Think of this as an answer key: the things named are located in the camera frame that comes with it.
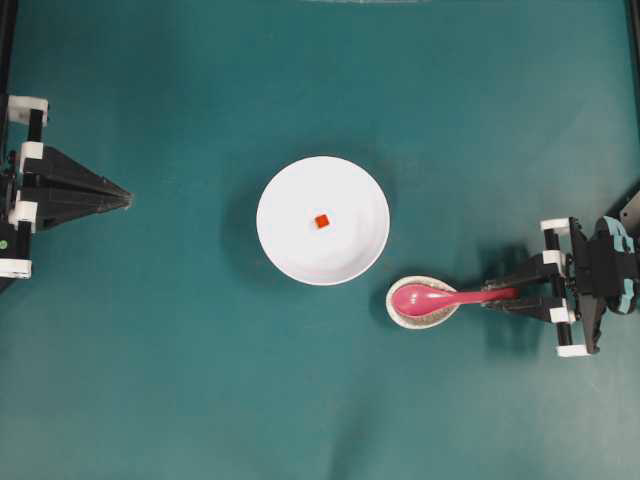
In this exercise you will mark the green table mat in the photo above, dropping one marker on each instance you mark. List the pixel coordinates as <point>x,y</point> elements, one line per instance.
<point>159,342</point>

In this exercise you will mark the speckled ceramic spoon rest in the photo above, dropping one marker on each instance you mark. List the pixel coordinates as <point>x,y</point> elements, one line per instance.
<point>423,321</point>

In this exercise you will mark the small red block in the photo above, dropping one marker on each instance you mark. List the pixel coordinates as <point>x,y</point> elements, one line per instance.
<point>322,221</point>

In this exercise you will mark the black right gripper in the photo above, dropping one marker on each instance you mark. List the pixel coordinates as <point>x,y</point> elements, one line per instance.
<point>602,271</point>

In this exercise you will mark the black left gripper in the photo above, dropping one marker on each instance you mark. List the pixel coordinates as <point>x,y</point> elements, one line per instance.
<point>23,213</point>

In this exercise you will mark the pink plastic spoon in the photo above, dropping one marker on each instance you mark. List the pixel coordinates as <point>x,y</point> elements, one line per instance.
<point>416,300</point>

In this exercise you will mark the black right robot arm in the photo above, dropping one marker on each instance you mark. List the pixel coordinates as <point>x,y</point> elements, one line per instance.
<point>628,214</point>

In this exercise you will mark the white round bowl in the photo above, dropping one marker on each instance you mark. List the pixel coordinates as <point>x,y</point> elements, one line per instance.
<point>355,204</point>

